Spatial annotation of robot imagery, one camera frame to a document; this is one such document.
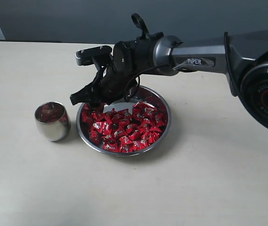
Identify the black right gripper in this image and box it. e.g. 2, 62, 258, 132
69, 65, 138, 107

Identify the red candy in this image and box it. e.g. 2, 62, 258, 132
103, 142, 119, 153
132, 101, 157, 113
132, 140, 148, 152
40, 105, 64, 123

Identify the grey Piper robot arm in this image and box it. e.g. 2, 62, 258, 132
70, 30, 268, 129

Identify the steel cup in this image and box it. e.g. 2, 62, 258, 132
34, 102, 71, 142

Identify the round steel plate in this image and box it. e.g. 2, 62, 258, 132
76, 86, 171, 157

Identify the red wrapped candy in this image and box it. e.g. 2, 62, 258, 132
132, 101, 157, 113
132, 140, 148, 152
103, 142, 119, 153

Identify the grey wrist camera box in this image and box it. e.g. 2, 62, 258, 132
75, 45, 113, 71

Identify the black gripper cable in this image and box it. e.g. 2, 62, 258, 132
100, 13, 188, 102

